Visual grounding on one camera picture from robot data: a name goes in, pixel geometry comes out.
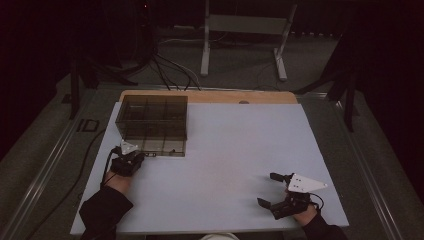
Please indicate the person's white clothing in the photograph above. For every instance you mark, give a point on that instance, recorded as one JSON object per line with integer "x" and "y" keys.
{"x": 218, "y": 236}

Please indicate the person's left hand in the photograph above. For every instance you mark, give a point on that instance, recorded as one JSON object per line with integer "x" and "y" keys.
{"x": 118, "y": 182}

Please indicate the person's right hand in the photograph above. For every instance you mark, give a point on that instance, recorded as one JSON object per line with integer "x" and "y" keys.
{"x": 306, "y": 215}

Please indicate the round table grommet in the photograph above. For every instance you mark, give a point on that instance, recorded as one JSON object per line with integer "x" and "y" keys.
{"x": 243, "y": 102}

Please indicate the metal floor rail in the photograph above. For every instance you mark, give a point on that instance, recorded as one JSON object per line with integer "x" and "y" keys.
{"x": 370, "y": 180}
{"x": 43, "y": 173}

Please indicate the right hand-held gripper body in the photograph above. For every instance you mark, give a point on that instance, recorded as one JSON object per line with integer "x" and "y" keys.
{"x": 303, "y": 182}

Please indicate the white table mat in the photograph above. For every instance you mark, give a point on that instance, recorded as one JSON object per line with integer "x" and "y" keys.
{"x": 233, "y": 150}

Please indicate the white metal stand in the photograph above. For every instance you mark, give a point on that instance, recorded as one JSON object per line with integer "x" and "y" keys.
{"x": 246, "y": 24}

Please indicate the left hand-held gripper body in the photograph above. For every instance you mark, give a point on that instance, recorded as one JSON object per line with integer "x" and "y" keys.
{"x": 125, "y": 165}

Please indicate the smoky transparent drawer box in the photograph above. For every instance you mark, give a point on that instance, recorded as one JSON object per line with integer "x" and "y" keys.
{"x": 151, "y": 108}

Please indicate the black tripod stand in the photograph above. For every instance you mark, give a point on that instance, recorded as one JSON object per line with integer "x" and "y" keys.
{"x": 75, "y": 86}

